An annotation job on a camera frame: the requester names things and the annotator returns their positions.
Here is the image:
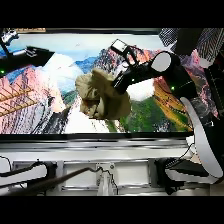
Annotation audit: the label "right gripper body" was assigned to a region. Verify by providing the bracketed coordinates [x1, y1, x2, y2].
[111, 70, 136, 96]

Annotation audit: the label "olive green pants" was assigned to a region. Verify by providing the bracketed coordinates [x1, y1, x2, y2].
[74, 67, 133, 121]

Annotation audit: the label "black garment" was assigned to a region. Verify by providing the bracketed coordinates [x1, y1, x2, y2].
[173, 28, 205, 57]

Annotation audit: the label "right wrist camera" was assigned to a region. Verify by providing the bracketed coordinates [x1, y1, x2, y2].
[109, 38, 142, 68]

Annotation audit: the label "silver frame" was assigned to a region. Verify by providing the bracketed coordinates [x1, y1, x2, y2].
[0, 137, 214, 196]

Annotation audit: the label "black cable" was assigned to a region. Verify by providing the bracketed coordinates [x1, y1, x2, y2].
[9, 165, 118, 196]

